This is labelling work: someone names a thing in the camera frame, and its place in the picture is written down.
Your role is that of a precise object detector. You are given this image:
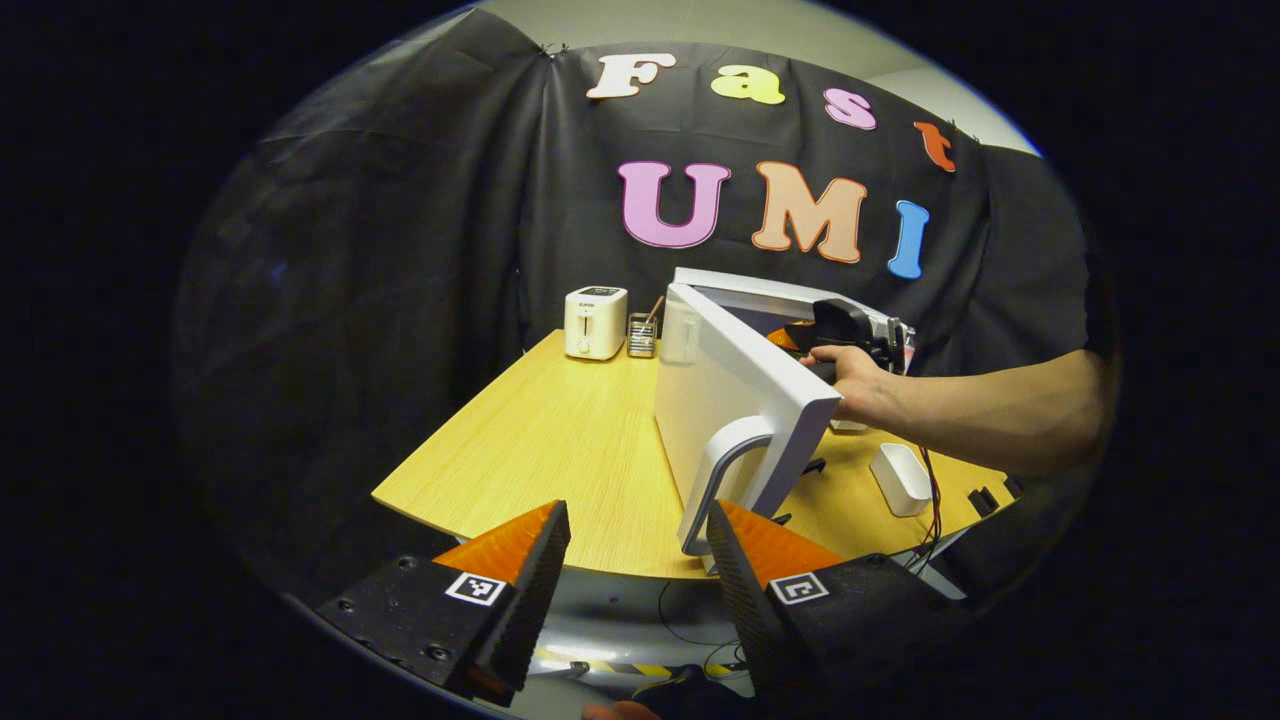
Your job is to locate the metal mesh utensil holder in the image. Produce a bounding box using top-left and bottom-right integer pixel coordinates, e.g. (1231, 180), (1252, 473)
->
(626, 294), (666, 360)

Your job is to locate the white rectangular food tray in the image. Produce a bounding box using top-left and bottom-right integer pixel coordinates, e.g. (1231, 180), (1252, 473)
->
(869, 442), (934, 519)

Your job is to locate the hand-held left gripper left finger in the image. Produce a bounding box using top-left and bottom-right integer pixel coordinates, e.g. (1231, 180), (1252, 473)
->
(315, 499), (572, 707)

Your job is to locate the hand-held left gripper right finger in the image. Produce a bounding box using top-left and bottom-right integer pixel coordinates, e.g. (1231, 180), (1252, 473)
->
(705, 499), (962, 702)

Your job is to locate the white microwave oven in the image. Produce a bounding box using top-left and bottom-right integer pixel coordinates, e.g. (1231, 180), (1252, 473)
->
(655, 267), (917, 557)

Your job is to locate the white toaster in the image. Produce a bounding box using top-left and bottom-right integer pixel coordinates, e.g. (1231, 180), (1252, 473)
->
(563, 285), (630, 362)

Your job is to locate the black table clamp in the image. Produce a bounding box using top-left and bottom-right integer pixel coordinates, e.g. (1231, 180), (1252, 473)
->
(967, 477), (1022, 517)

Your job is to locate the thin red black cable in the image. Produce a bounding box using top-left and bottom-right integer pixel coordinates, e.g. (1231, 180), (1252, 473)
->
(905, 448), (947, 577)

